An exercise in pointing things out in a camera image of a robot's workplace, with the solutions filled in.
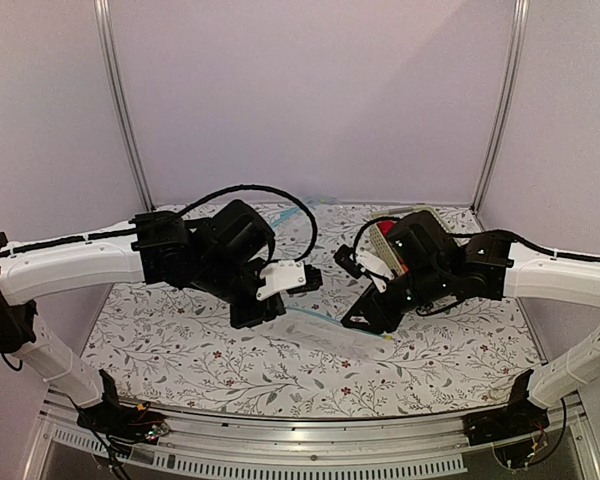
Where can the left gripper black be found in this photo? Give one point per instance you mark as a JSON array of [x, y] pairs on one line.
[[242, 319]]

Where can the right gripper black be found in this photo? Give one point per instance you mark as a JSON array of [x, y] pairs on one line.
[[370, 305]]

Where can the clear zip bag blue zipper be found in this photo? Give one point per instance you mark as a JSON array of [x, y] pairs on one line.
[[312, 330]]

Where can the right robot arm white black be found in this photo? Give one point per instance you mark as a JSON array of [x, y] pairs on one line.
[[494, 265]]

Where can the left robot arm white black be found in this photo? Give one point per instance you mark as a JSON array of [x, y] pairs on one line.
[[229, 255]]

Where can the beige perforated plastic basket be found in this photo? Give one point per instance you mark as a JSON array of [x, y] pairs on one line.
[[419, 235]]

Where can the floral patterned tablecloth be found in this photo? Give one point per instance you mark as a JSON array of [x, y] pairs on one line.
[[176, 347]]

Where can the red toy apple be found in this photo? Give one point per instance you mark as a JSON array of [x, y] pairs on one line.
[[385, 227]]

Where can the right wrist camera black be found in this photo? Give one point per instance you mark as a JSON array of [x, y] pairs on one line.
[[343, 257]]

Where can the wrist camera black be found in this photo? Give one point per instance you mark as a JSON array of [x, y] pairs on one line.
[[313, 281], [343, 257]]

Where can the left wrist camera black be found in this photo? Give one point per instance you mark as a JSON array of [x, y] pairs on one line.
[[313, 281]]

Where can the aluminium front rail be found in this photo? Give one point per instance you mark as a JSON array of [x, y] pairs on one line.
[[214, 445]]

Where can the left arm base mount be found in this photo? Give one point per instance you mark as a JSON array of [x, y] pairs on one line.
[[137, 424]]

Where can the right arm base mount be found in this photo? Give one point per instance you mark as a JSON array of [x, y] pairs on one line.
[[519, 416]]

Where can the left aluminium frame post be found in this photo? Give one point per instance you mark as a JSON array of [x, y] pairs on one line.
[[104, 24]]

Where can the aluminium frame post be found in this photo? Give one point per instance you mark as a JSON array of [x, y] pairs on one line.
[[104, 24], [513, 60]]

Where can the right aluminium frame post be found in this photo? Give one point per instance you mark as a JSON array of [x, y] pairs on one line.
[[513, 60]]

